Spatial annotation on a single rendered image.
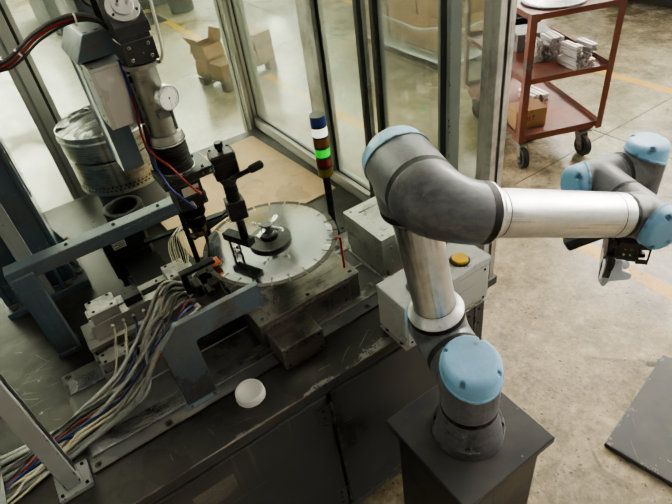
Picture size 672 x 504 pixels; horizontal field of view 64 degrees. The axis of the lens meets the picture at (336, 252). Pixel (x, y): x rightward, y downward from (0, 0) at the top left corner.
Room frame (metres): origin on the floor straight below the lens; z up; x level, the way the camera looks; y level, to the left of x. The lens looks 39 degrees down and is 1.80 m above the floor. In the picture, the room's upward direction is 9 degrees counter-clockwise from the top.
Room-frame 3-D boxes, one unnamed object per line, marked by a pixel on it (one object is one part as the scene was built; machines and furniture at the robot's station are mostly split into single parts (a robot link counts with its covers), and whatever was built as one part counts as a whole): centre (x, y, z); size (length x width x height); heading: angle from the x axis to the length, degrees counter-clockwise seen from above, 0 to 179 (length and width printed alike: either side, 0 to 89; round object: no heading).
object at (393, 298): (0.98, -0.23, 0.82); 0.28 x 0.11 x 0.15; 119
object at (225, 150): (1.07, 0.22, 1.17); 0.06 x 0.05 x 0.20; 110
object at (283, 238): (1.13, 0.16, 0.96); 0.11 x 0.11 x 0.03
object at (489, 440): (0.63, -0.22, 0.80); 0.15 x 0.15 x 0.10
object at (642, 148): (0.84, -0.59, 1.21); 0.09 x 0.08 x 0.11; 100
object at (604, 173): (0.80, -0.50, 1.21); 0.11 x 0.11 x 0.08; 10
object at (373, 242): (1.24, -0.16, 0.82); 0.18 x 0.18 x 0.15; 29
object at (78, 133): (1.72, 0.69, 0.93); 0.31 x 0.31 x 0.36
